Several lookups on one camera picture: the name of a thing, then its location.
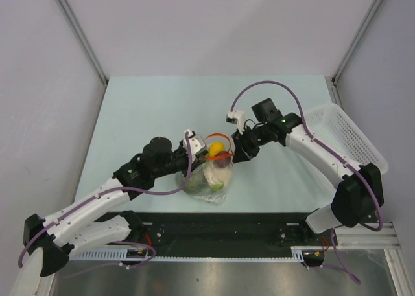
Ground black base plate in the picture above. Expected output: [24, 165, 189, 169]
[105, 211, 338, 258]

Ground white cable duct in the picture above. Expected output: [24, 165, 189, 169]
[70, 246, 325, 262]

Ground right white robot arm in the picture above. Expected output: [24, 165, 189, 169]
[226, 98, 384, 245]

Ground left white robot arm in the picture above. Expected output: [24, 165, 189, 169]
[22, 130, 208, 277]

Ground white plastic basket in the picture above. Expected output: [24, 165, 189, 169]
[285, 104, 388, 189]

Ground yellow pepper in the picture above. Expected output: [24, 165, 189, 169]
[209, 142, 226, 157]

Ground dark red plum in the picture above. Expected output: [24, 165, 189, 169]
[213, 151, 233, 169]

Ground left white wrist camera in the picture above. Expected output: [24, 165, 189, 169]
[183, 129, 208, 163]

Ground green melon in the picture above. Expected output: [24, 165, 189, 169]
[184, 171, 208, 195]

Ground clear zip top bag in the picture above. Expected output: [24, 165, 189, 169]
[175, 130, 234, 204]

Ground white cauliflower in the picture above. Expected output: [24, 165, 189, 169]
[203, 163, 233, 192]

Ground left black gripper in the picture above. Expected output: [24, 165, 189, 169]
[152, 139, 206, 178]

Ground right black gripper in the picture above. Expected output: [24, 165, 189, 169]
[232, 124, 270, 164]

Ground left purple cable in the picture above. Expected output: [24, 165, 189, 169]
[18, 132, 192, 279]

